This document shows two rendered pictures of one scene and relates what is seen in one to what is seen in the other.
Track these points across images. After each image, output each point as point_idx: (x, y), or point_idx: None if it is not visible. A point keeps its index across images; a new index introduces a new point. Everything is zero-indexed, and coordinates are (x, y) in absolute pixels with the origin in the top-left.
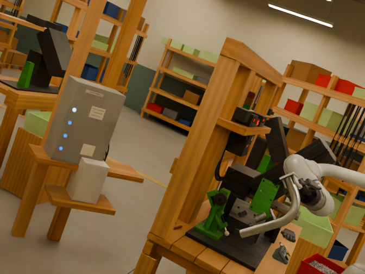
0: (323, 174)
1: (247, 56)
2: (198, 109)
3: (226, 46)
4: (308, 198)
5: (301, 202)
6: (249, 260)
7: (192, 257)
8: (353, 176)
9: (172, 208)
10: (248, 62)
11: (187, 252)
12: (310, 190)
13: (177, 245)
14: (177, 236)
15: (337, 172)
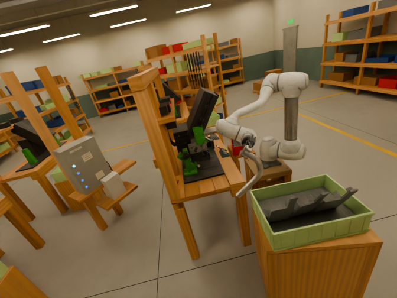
0: (237, 119)
1: (146, 79)
2: (146, 131)
3: (131, 85)
4: None
5: None
6: (217, 170)
7: (198, 195)
8: (250, 109)
9: (173, 184)
10: (147, 81)
11: (195, 195)
12: None
13: (188, 195)
14: (182, 188)
15: (242, 113)
